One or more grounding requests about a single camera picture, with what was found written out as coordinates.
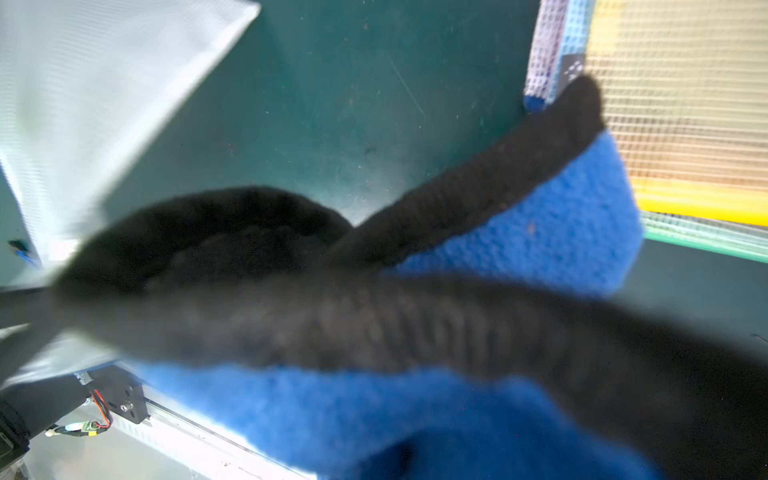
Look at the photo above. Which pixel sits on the blue microfibre cloth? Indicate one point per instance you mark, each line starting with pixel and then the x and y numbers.
pixel 463 332

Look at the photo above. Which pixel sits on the light blue document bag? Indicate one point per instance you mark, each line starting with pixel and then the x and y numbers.
pixel 571 52

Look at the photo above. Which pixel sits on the yellow mesh document bag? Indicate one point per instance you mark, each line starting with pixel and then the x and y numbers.
pixel 684 85

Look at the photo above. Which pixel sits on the green mesh document bag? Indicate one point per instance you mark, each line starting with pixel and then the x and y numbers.
pixel 723 237

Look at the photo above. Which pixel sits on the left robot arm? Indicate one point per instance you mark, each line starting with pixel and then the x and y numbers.
pixel 28 409

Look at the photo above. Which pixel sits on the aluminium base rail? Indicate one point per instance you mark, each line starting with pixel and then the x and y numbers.
pixel 205 446

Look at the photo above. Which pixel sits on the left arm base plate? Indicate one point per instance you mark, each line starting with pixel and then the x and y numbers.
pixel 116 390

